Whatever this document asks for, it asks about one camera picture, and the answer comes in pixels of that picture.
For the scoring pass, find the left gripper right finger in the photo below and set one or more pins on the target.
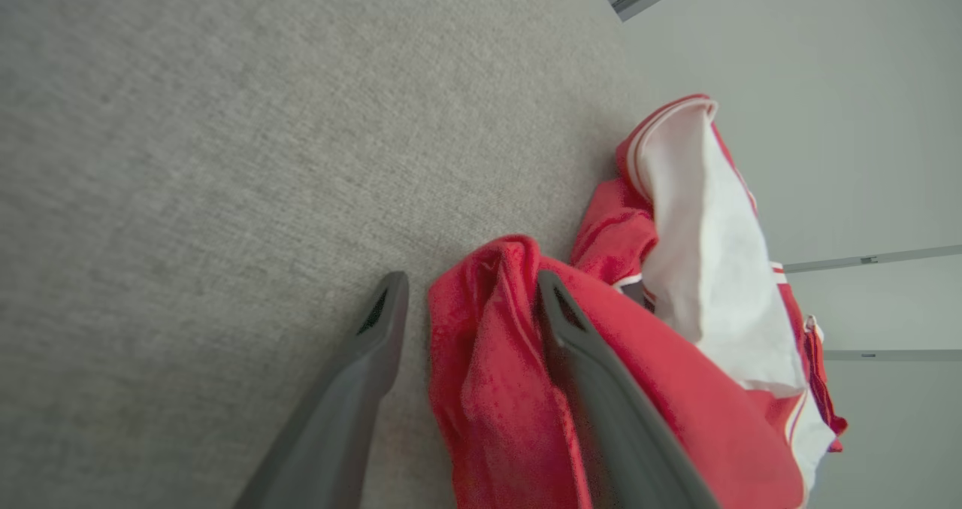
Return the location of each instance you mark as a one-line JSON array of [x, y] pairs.
[[624, 434]]

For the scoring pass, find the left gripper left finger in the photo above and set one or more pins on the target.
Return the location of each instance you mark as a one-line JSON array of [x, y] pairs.
[[338, 419]]

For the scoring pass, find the red garment with white trim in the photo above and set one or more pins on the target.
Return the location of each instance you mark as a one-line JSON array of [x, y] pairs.
[[496, 389]]

